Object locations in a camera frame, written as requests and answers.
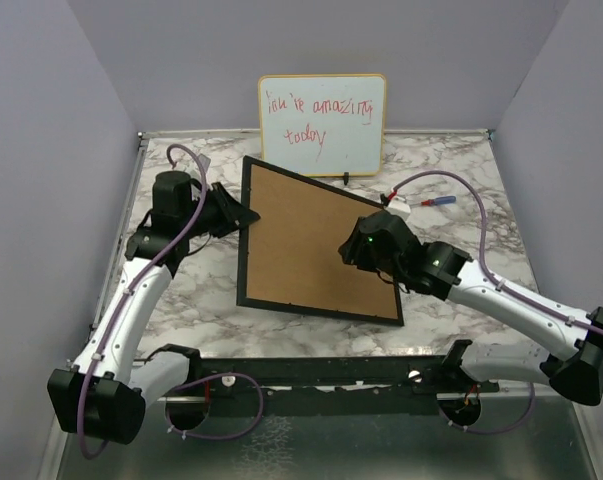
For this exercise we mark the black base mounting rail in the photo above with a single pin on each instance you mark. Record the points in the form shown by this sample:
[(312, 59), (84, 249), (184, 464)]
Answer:
[(327, 386)]

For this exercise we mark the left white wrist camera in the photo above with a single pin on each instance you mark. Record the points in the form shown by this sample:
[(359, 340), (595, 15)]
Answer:
[(200, 165)]

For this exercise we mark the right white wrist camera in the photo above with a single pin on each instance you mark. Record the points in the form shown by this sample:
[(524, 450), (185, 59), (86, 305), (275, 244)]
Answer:
[(396, 205)]

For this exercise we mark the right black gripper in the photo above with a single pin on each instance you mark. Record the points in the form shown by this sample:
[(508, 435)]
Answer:
[(353, 251)]

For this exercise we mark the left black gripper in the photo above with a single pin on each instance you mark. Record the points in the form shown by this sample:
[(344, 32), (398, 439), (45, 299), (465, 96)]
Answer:
[(233, 213)]

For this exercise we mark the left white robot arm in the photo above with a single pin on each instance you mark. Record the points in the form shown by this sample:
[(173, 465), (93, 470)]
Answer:
[(102, 394)]

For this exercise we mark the yellow-framed whiteboard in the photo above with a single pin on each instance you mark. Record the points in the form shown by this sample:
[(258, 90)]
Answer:
[(327, 125)]

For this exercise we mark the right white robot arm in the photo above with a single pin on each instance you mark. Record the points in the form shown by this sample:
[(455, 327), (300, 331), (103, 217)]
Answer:
[(565, 347)]

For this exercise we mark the black picture frame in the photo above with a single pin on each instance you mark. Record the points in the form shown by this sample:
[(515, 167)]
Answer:
[(288, 260)]

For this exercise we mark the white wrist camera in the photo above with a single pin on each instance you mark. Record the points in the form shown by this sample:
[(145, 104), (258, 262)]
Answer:
[(200, 165), (396, 205)]

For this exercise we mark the aluminium table edge rail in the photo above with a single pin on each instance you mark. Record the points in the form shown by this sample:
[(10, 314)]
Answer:
[(124, 218)]

